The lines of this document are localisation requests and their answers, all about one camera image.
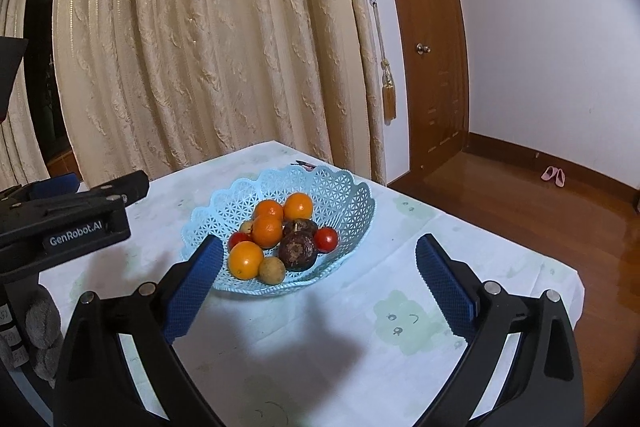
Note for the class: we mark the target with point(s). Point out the orange tangerine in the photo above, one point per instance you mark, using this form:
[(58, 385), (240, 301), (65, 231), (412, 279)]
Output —
[(269, 208), (267, 231), (244, 260), (298, 206)]

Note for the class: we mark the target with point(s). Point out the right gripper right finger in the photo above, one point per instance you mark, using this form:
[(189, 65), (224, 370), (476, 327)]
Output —
[(544, 383)]

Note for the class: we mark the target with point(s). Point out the curtain tieback tassel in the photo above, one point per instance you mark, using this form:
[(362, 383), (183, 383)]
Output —
[(388, 83)]

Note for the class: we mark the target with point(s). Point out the white patterned tablecloth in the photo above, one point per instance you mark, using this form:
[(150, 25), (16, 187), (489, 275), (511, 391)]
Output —
[(367, 346)]

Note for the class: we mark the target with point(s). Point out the pink slippers pair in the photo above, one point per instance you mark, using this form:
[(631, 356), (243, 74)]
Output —
[(555, 175)]

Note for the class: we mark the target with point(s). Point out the brown wooden door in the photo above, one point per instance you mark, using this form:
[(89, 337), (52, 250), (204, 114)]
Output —
[(437, 83)]

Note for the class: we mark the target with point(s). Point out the left beige curtain panel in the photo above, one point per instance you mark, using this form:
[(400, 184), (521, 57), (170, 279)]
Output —
[(21, 158)]

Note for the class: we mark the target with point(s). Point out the tan longan fruit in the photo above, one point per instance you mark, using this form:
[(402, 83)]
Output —
[(271, 271)]

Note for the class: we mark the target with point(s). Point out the beige patterned curtain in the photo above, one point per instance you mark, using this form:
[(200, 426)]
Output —
[(161, 85)]

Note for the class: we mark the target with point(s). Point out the light blue lattice basket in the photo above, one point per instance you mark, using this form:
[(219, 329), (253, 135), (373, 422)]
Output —
[(340, 202)]

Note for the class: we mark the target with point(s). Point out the small green-brown fruit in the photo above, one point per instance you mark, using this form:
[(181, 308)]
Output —
[(246, 227)]

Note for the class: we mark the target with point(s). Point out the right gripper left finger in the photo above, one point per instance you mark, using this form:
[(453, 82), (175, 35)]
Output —
[(94, 386)]

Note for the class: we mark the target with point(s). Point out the red cherry tomato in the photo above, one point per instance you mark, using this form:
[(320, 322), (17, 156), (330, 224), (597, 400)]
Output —
[(325, 240), (238, 237)]

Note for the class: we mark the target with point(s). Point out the metal door knob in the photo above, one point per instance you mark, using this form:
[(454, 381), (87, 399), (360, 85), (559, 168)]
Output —
[(422, 49)]

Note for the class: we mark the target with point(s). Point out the dark brown passion fruit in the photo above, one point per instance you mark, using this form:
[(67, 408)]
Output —
[(306, 226)]

